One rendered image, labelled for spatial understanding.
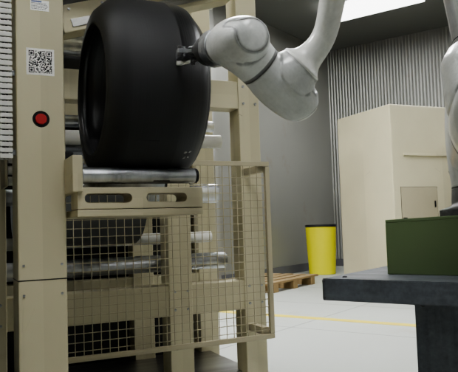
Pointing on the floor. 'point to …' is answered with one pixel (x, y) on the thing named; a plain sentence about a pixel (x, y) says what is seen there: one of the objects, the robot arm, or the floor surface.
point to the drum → (321, 248)
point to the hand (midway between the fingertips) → (183, 58)
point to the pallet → (282, 280)
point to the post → (38, 195)
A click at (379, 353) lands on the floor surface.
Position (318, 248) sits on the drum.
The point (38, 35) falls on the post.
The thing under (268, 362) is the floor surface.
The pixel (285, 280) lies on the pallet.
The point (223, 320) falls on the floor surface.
